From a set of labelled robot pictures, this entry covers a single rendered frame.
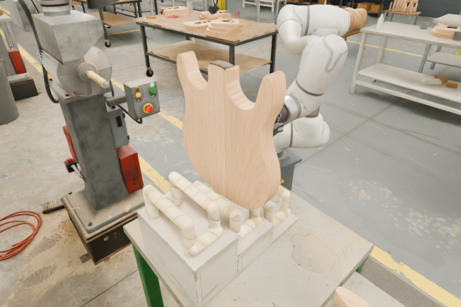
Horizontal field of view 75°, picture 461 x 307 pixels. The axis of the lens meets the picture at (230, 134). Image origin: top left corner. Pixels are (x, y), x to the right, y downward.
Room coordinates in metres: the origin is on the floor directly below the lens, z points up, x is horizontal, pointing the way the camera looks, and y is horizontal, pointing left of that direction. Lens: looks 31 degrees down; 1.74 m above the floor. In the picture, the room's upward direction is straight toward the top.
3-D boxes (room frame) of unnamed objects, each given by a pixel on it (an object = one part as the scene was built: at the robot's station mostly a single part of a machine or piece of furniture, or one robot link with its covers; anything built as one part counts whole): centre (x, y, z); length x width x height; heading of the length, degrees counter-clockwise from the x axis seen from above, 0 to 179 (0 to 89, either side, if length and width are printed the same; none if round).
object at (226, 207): (0.66, 0.05, 1.12); 0.20 x 0.03 x 0.03; 44
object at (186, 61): (0.78, 0.11, 1.47); 0.07 x 0.04 x 0.09; 44
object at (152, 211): (0.61, 0.22, 1.15); 0.03 x 0.03 x 0.09
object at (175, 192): (0.67, 0.16, 1.15); 0.03 x 0.03 x 0.09
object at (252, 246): (0.69, 0.02, 0.98); 0.27 x 0.16 x 0.09; 45
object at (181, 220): (0.55, 0.16, 1.20); 0.20 x 0.03 x 0.03; 44
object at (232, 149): (0.69, 0.01, 1.32); 0.35 x 0.04 x 0.40; 44
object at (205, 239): (0.51, 0.06, 1.12); 0.11 x 0.03 x 0.03; 135
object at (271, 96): (0.60, -0.08, 1.48); 0.07 x 0.04 x 0.10; 44
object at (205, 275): (0.59, 0.13, 1.02); 0.27 x 0.15 x 0.17; 45
